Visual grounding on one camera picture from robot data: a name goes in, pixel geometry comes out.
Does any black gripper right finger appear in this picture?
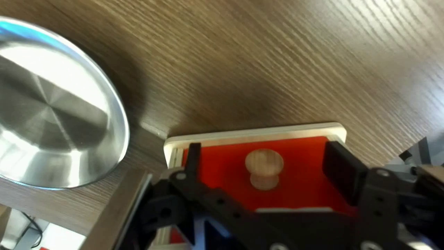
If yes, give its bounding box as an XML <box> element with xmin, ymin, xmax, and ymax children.
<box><xmin>322</xmin><ymin>140</ymin><xmax>370</xmax><ymax>208</ymax></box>

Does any light wooden drawer box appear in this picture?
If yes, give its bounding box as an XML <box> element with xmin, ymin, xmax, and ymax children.
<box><xmin>151</xmin><ymin>121</ymin><xmax>348</xmax><ymax>250</ymax></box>

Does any red drawer with wooden knob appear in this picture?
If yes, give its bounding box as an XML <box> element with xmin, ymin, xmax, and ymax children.
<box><xmin>181</xmin><ymin>135</ymin><xmax>358</xmax><ymax>220</ymax></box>

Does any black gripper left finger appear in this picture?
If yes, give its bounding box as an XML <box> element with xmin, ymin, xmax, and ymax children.
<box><xmin>183</xmin><ymin>142</ymin><xmax>204</xmax><ymax>186</ymax></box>

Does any round metal bowl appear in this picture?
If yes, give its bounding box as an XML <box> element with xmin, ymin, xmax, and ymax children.
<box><xmin>0</xmin><ymin>15</ymin><xmax>131</xmax><ymax>192</ymax></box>

